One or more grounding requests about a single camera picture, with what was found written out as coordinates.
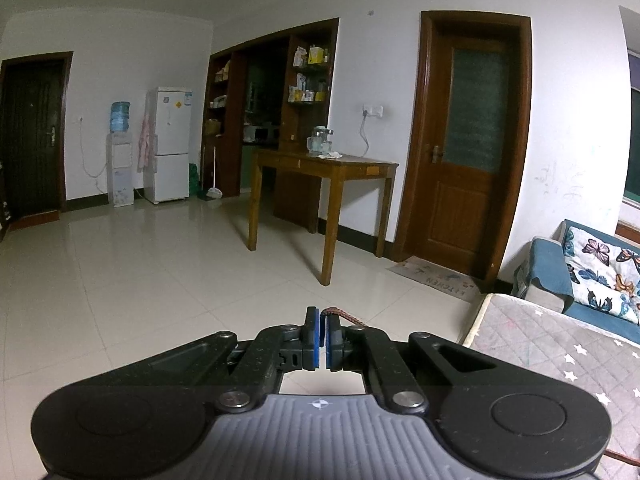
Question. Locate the white wall socket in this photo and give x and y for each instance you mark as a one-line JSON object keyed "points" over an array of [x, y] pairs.
{"points": [[372, 111]]}

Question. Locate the pink hanging cloth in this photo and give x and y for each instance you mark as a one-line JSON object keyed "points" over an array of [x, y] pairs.
{"points": [[145, 145]]}

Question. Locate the blue sofa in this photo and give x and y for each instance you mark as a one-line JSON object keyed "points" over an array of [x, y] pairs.
{"points": [[545, 270]]}

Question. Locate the assorted boxes and bottles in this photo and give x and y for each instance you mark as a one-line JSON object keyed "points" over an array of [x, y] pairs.
{"points": [[315, 55]]}

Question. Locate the brown shoelace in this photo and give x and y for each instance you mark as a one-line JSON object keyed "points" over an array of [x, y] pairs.
{"points": [[337, 316]]}

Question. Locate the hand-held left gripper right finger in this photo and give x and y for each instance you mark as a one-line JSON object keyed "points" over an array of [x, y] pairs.
{"points": [[335, 347]]}

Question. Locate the butterfly pattern pillow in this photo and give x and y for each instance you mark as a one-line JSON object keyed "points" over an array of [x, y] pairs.
{"points": [[605, 270]]}

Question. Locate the white water dispenser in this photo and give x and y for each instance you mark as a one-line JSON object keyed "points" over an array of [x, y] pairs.
{"points": [[120, 175]]}

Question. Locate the white microwave oven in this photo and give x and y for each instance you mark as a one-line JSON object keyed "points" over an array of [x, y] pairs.
{"points": [[257, 134]]}

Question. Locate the dark entrance door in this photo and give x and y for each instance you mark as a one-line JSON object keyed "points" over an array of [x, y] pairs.
{"points": [[32, 135]]}

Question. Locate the wooden table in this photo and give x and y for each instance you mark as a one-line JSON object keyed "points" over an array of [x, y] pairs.
{"points": [[350, 165]]}

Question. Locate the white crumpled cloth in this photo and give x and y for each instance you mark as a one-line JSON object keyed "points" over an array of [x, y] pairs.
{"points": [[331, 155]]}

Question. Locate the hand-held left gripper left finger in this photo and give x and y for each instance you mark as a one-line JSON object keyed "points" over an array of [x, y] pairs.
{"points": [[316, 340]]}

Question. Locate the wooden door with glass pane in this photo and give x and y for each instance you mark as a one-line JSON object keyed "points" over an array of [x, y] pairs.
{"points": [[470, 220]]}

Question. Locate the grey star quilted table cover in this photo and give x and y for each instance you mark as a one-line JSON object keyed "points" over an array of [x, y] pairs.
{"points": [[550, 360]]}

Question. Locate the blue water bottle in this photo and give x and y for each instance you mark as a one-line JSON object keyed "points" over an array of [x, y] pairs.
{"points": [[120, 117]]}

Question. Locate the grey doormat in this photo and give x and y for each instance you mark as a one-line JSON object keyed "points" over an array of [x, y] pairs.
{"points": [[435, 280]]}

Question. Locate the dark glass window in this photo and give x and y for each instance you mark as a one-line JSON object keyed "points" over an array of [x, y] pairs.
{"points": [[634, 135]]}

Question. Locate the glass jar with lid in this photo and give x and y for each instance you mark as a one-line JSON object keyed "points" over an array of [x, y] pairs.
{"points": [[327, 139]]}

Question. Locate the white broom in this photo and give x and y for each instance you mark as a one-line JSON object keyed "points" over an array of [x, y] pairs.
{"points": [[215, 192]]}

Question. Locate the white fridge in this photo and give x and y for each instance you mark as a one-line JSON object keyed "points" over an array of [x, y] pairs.
{"points": [[167, 145]]}

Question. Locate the wooden shelf cabinet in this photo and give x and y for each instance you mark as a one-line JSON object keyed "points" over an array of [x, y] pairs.
{"points": [[295, 125]]}

